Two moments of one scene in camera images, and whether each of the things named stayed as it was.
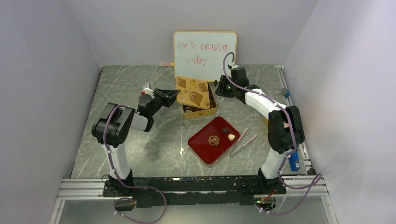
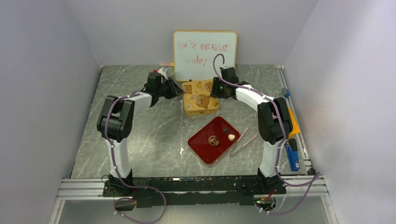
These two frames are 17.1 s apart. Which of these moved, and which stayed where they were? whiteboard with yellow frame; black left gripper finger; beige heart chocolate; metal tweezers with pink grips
Moved: black left gripper finger
Stayed: whiteboard with yellow frame; beige heart chocolate; metal tweezers with pink grips
